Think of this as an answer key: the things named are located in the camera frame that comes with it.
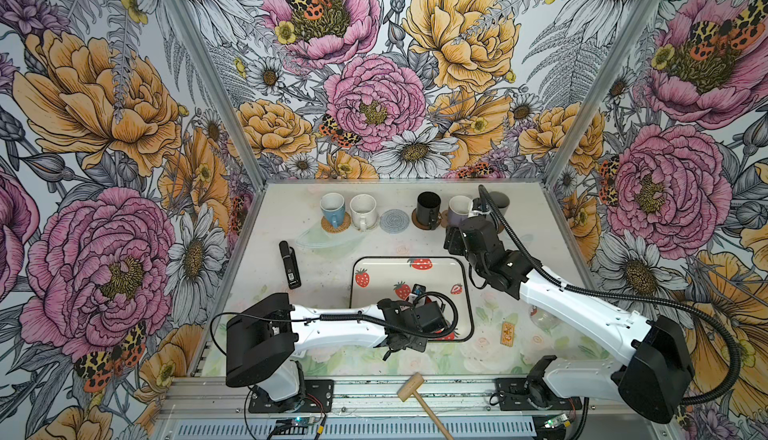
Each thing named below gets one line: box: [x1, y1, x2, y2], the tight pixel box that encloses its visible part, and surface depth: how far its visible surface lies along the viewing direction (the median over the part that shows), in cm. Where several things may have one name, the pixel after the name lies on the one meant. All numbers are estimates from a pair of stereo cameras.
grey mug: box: [490, 191, 511, 233], surface depth 103 cm
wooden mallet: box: [397, 372, 455, 440], surface depth 76 cm
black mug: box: [416, 191, 442, 230], surface depth 105 cm
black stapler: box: [279, 240, 302, 290], surface depth 96 cm
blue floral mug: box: [320, 192, 345, 229], surface depth 104 cm
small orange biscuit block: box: [500, 321, 515, 347], surface depth 85 cm
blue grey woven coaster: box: [379, 209, 410, 235], surface depth 111 cm
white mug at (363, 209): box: [349, 193, 377, 232], surface depth 105 cm
